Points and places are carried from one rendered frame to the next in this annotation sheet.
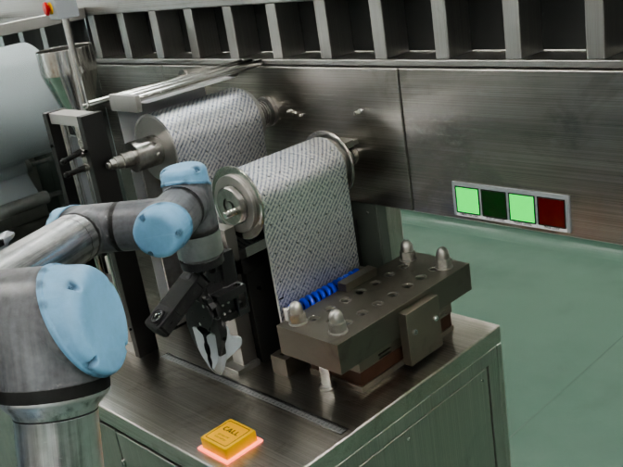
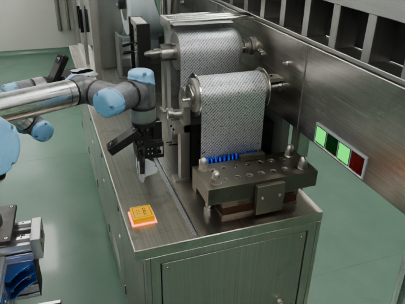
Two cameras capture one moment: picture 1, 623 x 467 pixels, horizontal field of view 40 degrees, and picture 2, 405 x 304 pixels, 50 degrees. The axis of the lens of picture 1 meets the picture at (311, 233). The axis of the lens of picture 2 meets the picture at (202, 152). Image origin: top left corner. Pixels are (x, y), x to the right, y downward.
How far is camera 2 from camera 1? 0.50 m
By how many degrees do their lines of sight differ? 22
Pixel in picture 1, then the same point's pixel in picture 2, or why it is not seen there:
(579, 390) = not seen: outside the picture
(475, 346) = (300, 218)
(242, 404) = (164, 198)
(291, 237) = (218, 122)
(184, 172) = (137, 75)
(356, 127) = (284, 71)
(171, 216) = (109, 98)
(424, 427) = (251, 249)
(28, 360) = not seen: outside the picture
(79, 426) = not seen: outside the picture
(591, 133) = (389, 125)
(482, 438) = (292, 266)
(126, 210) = (96, 86)
